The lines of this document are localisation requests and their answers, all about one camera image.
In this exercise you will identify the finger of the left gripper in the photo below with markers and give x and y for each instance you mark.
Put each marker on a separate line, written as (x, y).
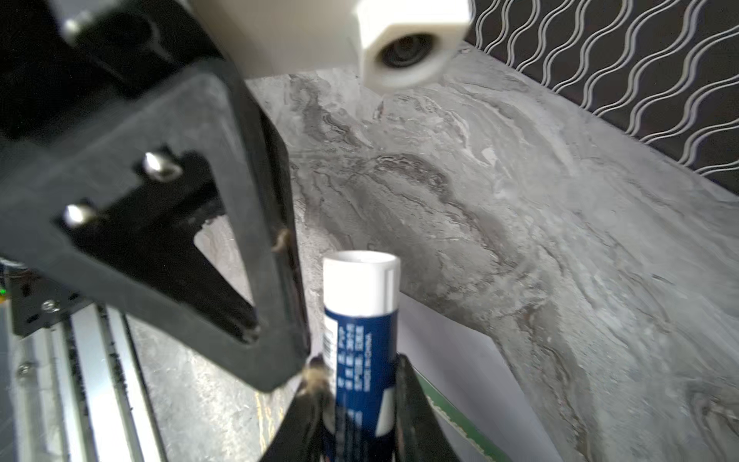
(175, 207)

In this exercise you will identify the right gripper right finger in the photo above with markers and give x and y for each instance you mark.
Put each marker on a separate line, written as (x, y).
(419, 436)

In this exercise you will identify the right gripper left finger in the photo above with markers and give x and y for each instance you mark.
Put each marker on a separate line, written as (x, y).
(300, 435)

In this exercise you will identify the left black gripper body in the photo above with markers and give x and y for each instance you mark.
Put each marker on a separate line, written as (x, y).
(55, 54)

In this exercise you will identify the white letter with green border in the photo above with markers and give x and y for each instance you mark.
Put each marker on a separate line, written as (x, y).
(468, 442)

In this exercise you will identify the lavender envelope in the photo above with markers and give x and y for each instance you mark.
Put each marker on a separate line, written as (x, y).
(466, 366)

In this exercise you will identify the blue white glue stick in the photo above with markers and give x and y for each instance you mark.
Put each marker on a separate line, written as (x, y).
(360, 326)

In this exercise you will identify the aluminium front rail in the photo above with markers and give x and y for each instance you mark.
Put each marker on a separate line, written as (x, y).
(74, 392)

